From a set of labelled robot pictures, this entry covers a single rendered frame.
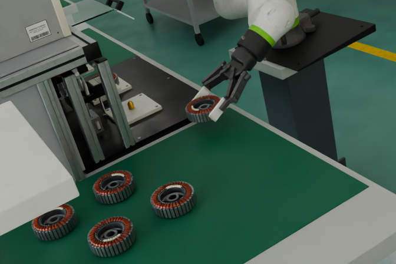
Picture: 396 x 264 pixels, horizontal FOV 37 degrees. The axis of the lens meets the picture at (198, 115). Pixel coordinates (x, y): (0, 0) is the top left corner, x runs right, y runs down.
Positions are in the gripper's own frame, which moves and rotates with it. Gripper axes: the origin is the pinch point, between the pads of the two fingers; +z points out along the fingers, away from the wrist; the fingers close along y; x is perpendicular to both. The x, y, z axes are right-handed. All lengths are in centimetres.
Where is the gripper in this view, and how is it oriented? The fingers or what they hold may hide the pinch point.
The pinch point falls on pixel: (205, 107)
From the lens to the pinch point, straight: 177.7
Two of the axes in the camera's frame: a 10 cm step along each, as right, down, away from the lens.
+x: -6.4, -5.3, -5.6
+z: -6.2, 7.9, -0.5
